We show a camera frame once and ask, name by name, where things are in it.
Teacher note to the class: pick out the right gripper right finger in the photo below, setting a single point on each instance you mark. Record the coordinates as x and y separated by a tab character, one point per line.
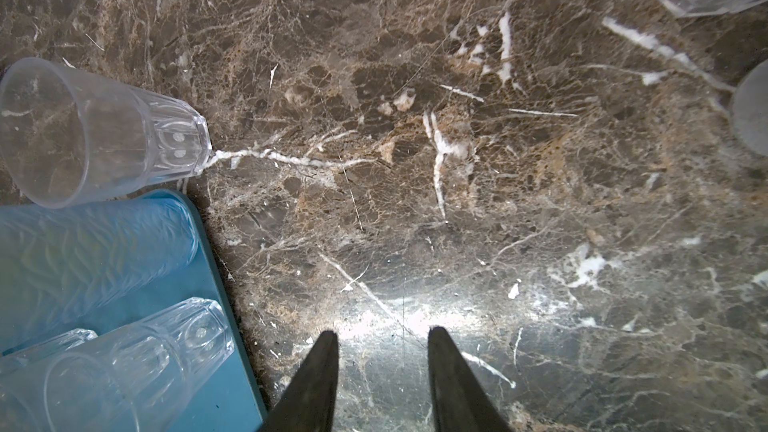
458	400

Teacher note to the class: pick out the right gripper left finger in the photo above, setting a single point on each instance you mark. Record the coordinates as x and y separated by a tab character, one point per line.
308	403

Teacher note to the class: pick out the teal plastic tray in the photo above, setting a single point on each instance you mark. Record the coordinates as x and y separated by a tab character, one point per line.
229	400

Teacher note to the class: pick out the clear faceted cup back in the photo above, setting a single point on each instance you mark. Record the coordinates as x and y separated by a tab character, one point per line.
139	377

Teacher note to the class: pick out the clear faceted cup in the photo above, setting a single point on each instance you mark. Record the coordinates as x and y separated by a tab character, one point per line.
139	377
57	344

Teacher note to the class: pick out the blue textured plastic cup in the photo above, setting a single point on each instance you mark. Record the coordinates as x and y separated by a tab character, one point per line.
58	265

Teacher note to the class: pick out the clear cup beside blue cup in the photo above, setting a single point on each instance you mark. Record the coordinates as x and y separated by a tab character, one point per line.
70	137

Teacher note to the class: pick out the frosted white plastic cup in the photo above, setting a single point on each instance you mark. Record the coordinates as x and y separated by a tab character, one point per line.
749	106

